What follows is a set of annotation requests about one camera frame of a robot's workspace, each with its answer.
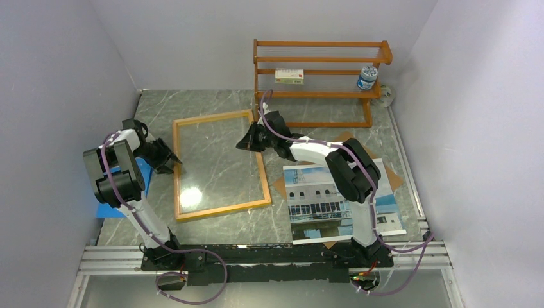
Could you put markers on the orange wooden shelf rack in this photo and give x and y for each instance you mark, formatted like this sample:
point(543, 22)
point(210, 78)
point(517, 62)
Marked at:
point(331, 70)

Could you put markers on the yellow wooden picture frame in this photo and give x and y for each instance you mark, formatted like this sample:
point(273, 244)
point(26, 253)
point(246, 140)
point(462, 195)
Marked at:
point(221, 165)

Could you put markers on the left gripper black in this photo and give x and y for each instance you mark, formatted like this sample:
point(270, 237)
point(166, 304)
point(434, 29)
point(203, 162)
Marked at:
point(159, 164)

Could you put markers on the white blue jar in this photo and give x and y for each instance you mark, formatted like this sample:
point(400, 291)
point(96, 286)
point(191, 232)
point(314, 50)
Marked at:
point(367, 77)

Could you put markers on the brown frame backing board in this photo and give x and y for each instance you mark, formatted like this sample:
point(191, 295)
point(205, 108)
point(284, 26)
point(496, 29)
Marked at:
point(391, 170)

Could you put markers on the white red medicine box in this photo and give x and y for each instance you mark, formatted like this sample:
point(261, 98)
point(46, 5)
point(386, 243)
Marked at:
point(289, 76)

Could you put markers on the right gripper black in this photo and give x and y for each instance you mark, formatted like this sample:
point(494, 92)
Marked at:
point(249, 142)

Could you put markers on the building and sky photo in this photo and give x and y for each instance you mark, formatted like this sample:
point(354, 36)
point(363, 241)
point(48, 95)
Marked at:
point(319, 213)

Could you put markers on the clear tape roll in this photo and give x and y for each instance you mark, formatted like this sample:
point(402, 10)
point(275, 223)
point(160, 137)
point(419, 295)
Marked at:
point(388, 95)

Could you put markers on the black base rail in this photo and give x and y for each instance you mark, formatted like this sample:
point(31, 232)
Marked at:
point(214, 264)

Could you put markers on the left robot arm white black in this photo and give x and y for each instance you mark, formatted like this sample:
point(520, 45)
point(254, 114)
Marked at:
point(117, 181)

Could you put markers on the clear glass pane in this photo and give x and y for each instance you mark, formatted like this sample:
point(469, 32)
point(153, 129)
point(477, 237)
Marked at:
point(219, 163)

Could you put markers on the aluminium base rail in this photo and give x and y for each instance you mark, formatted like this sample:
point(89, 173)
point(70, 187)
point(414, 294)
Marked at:
point(126, 260)

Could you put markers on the blue plastic board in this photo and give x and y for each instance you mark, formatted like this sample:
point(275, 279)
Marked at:
point(105, 211)

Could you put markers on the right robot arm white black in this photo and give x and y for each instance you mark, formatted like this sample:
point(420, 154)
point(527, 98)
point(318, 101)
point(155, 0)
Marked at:
point(353, 171)

